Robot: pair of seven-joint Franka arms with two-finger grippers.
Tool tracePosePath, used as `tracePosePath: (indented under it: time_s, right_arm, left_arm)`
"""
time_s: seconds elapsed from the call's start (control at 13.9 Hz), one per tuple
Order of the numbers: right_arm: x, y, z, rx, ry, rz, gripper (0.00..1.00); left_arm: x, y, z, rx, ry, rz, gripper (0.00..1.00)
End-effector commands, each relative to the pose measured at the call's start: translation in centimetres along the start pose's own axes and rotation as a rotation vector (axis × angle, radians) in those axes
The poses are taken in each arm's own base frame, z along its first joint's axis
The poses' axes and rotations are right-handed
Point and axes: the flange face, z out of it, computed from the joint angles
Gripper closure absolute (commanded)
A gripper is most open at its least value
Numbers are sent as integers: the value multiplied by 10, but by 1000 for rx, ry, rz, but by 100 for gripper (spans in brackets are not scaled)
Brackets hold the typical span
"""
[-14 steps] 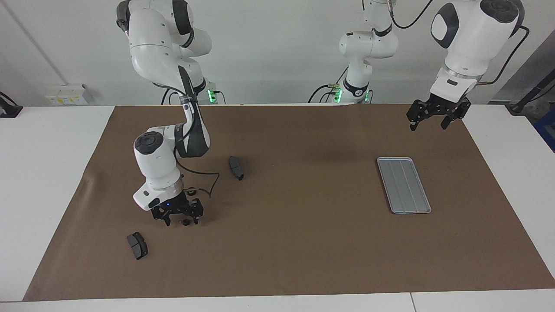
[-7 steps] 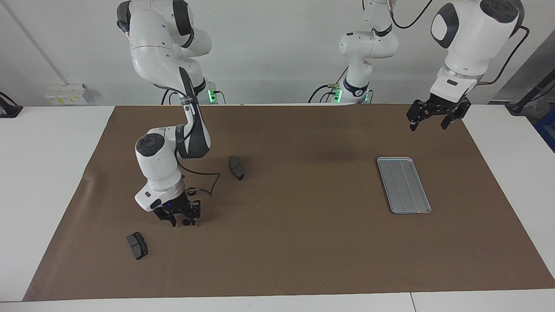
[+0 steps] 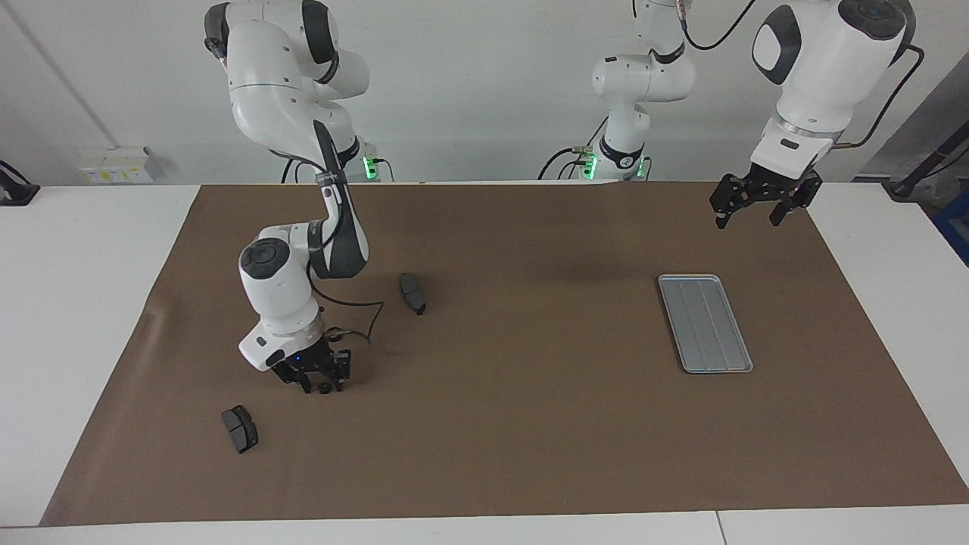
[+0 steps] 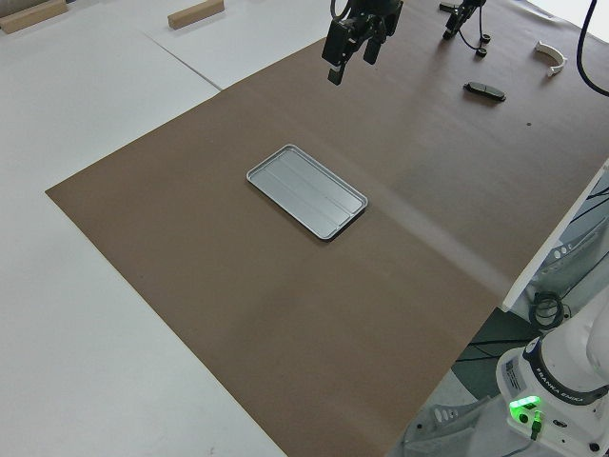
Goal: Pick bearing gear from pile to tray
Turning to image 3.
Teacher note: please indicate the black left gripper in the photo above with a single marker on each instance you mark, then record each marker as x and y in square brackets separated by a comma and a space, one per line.
[772, 185]

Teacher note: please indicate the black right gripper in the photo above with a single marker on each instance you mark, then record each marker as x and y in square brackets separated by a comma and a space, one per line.
[303, 362]

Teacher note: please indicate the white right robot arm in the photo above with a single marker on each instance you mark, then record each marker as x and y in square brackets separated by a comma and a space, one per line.
[265, 98]

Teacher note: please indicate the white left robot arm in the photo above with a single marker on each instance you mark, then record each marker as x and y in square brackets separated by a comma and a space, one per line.
[821, 76]

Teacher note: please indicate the silver metal ribbed tray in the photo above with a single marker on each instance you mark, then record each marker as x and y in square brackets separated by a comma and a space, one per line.
[704, 325]

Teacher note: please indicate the grey brake pad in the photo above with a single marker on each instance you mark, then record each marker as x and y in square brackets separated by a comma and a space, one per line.
[241, 430]
[412, 294]

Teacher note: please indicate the black stand leg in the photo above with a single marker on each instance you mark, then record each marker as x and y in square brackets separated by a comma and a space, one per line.
[927, 163]

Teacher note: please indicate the blue crate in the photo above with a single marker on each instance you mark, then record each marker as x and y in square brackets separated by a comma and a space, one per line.
[955, 227]

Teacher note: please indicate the brown paper table mat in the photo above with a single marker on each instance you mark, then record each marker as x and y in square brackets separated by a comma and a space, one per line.
[530, 424]

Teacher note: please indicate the black clamp base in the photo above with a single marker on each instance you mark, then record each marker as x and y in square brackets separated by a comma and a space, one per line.
[15, 193]

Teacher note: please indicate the white wall socket box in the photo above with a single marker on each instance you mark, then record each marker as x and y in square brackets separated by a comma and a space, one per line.
[113, 166]

